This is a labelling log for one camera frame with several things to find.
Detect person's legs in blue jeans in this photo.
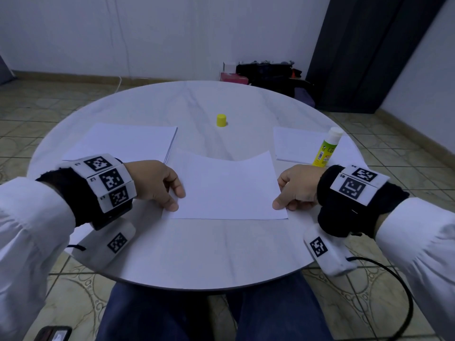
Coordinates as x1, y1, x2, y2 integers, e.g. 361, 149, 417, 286
96, 272, 335, 341

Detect black wristband with markers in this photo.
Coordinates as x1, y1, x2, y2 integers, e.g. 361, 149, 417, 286
316, 164, 411, 239
37, 153, 138, 231

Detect black left wristband with markers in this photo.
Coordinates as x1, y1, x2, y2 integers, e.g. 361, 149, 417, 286
37, 153, 138, 231

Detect single white paper sheet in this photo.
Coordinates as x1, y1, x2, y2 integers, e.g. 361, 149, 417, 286
165, 149, 289, 221

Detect black right camera cable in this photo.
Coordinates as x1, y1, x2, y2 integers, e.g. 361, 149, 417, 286
346, 255, 415, 341

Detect person's left forearm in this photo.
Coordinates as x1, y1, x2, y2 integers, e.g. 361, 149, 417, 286
0, 176, 77, 341

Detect yellow glue stick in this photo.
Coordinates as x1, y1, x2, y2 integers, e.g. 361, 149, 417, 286
312, 126, 345, 168

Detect black right wristband with markers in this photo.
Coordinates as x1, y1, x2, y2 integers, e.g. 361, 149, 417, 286
316, 164, 411, 239

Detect person's left hand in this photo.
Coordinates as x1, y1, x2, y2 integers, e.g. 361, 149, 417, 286
124, 160, 186, 212

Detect black wardrobe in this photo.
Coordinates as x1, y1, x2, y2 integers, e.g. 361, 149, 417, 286
306, 0, 449, 114

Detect blue suitcase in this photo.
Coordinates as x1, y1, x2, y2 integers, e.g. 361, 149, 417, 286
291, 85, 317, 109

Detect black bag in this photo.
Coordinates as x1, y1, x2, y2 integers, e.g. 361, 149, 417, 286
236, 62, 308, 97

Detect pink box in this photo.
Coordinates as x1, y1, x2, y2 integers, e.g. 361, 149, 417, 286
219, 71, 250, 85

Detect black phone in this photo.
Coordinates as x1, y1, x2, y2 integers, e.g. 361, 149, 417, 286
33, 325, 73, 341

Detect person's right forearm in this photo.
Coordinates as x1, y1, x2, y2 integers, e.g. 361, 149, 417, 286
374, 197, 455, 341

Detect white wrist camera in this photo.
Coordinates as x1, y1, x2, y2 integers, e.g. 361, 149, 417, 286
303, 224, 358, 276
65, 218, 137, 273

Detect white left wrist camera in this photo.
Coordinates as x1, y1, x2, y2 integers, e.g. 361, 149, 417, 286
65, 218, 137, 273

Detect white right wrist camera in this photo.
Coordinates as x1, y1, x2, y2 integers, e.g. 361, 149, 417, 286
303, 224, 358, 276

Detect white paper stack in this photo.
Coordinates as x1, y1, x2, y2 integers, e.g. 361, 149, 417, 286
63, 123, 179, 165
273, 126, 367, 169

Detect person's right hand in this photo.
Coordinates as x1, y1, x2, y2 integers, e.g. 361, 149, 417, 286
272, 164, 328, 212

